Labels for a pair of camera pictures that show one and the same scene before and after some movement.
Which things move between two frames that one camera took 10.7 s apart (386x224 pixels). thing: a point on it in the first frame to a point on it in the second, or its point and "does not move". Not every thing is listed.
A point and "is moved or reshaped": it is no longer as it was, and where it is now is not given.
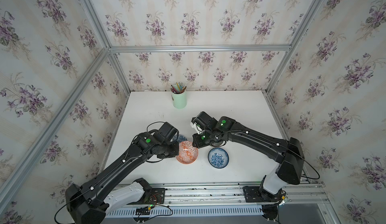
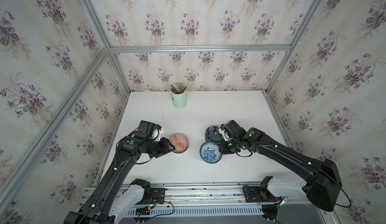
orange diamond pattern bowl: (187, 153) is moved or reshaped
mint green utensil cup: (179, 100) does not move
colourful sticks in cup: (179, 88) does not move
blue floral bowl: (218, 157) is moved or reshaped
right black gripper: (195, 142) to (222, 149)
